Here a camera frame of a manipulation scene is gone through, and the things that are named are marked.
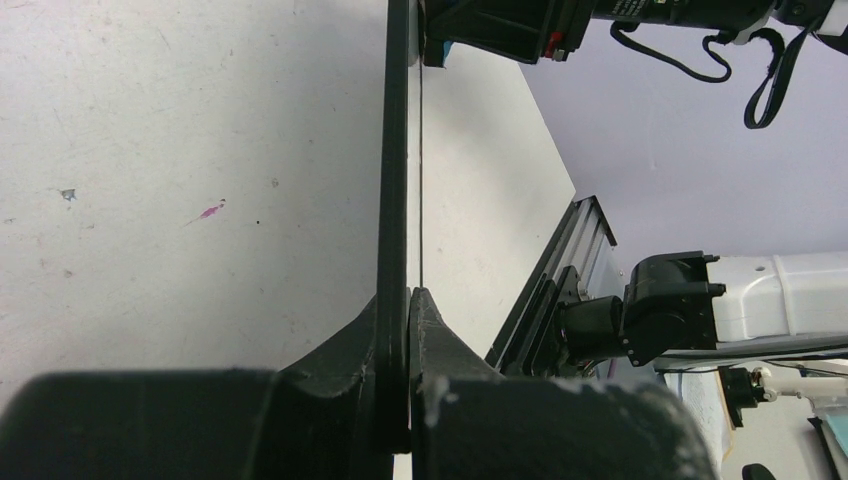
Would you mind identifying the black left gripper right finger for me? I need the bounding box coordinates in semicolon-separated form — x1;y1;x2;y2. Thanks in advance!
409;287;517;479

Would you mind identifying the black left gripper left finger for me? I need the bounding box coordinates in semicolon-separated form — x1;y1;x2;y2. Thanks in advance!
251;300;379;479

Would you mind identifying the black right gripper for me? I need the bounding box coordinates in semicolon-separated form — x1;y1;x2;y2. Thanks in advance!
421;0;597;65

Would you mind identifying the black framed small whiteboard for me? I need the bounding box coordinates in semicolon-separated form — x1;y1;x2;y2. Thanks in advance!
374;1;421;454

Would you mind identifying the blue whiteboard eraser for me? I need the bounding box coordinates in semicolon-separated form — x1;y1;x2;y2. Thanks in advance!
422;38;453;68

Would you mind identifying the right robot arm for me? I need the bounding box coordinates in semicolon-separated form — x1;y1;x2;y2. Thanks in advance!
419;1;847;411

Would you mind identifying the aluminium frame rail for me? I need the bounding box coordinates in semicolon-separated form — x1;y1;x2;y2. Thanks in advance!
485;196;624;377

